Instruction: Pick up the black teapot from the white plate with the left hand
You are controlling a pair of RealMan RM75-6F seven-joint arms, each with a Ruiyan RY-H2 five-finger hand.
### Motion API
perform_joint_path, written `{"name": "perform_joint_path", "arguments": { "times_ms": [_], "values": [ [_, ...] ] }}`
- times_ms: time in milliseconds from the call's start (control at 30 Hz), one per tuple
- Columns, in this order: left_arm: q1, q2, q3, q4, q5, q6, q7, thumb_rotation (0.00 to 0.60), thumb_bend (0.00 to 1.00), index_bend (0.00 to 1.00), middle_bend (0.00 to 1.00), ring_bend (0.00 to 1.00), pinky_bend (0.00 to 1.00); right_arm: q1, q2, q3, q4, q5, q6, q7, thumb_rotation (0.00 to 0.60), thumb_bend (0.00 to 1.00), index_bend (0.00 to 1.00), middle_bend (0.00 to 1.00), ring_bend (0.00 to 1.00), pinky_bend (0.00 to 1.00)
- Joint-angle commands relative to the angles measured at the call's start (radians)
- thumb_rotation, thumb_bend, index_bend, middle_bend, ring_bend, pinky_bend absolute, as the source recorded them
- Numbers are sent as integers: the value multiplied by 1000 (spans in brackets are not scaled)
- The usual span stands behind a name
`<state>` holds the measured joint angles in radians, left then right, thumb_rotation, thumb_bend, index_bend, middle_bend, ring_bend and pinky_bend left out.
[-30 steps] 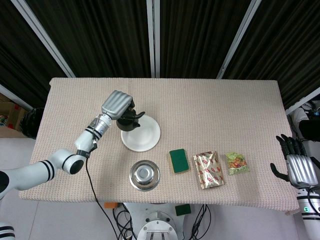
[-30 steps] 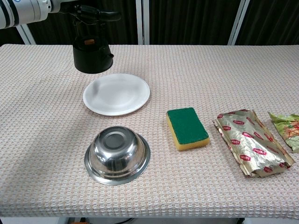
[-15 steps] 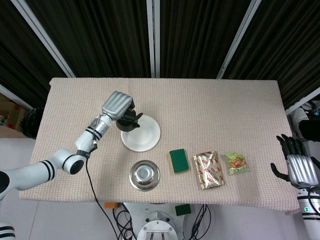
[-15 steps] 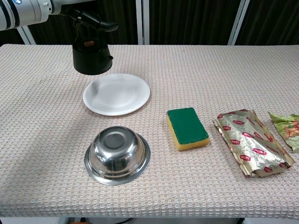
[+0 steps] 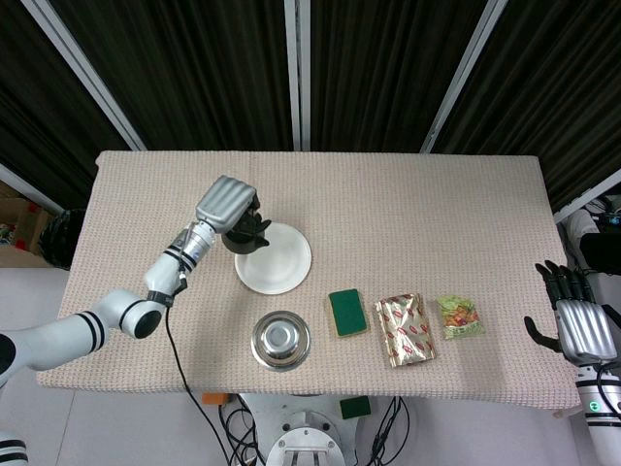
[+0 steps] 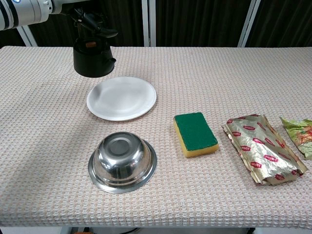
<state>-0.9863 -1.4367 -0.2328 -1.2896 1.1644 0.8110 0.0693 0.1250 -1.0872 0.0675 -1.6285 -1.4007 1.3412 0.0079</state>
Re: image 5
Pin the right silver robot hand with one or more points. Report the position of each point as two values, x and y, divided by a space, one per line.
579 330

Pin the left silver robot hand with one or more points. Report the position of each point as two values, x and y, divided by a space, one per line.
228 206

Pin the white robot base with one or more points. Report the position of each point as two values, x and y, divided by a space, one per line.
303 432

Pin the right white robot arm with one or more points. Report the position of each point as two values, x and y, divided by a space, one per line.
601 412

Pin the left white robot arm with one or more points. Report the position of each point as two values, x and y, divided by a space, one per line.
97 325

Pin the white round plate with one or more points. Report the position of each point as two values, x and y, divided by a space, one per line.
279 262

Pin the green candy bag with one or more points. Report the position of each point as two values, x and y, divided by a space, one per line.
460 318

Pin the stainless steel bowl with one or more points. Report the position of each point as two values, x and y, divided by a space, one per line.
280 341

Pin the green scouring sponge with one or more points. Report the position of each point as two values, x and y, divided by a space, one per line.
348 312

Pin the black garbage bag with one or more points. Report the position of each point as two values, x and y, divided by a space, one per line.
57 239

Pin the gold foil snack packet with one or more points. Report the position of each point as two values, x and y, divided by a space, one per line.
405 332

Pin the beige woven tablecloth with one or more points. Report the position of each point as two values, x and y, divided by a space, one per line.
412 218

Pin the orange box under table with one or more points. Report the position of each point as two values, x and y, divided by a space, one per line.
215 398

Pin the cardboard box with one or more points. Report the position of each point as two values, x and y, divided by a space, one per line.
22 228

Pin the black camera device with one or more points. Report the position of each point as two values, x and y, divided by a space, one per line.
600 252

